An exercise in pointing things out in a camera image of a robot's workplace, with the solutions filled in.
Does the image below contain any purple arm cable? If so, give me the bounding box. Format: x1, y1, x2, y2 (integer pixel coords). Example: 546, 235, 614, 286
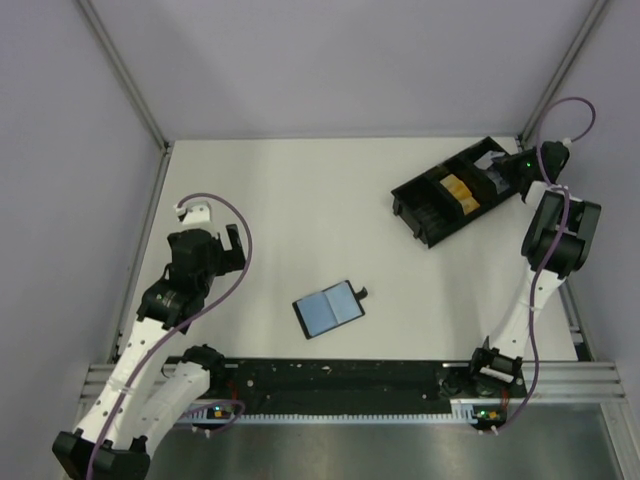
85, 192, 253, 480
479, 96, 597, 434

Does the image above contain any front aluminium frame rail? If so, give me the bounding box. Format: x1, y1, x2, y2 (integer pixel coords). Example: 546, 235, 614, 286
80, 361, 626, 403

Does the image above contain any black storage bin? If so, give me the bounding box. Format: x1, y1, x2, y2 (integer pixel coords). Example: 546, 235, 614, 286
466, 136, 524, 195
391, 173, 464, 248

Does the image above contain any black leather card holder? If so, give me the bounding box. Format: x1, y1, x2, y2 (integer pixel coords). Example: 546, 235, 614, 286
292, 280, 369, 340

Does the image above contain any silver card from holder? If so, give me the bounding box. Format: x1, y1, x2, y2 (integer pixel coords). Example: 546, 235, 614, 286
474, 150, 503, 171

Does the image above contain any stack of black cards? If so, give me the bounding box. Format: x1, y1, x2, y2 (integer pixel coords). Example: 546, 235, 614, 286
415, 203, 448, 236

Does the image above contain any black right storage bin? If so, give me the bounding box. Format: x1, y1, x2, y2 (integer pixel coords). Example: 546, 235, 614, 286
466, 136, 524, 195

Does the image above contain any lower silver card in bin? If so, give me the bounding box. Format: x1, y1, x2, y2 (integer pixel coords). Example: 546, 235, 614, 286
491, 174, 510, 195

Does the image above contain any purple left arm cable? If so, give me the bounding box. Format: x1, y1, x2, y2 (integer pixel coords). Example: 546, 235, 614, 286
85, 192, 253, 480

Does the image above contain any black left storage bin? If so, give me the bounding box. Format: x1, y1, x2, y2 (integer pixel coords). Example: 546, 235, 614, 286
391, 173, 464, 248

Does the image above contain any gold VIP card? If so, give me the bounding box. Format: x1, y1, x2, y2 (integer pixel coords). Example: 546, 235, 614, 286
450, 184, 472, 197
458, 197, 480, 214

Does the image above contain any left aluminium frame post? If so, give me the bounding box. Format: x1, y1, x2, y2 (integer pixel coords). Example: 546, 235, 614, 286
73, 0, 170, 152

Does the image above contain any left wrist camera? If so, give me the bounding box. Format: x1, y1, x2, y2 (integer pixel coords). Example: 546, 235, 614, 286
174, 201, 213, 231

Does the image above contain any aluminium corner frame post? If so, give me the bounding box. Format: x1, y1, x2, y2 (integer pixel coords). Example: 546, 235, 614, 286
516, 0, 613, 147

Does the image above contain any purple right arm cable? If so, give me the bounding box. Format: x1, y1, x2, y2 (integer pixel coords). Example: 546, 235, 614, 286
479, 96, 597, 434

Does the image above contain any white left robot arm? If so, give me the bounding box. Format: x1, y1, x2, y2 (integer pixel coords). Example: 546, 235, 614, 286
52, 224, 252, 479

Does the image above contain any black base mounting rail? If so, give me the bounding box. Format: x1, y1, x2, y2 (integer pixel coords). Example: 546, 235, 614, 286
200, 358, 526, 414

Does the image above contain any white slotted cable duct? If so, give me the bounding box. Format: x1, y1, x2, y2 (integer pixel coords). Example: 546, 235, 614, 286
179, 403, 501, 426

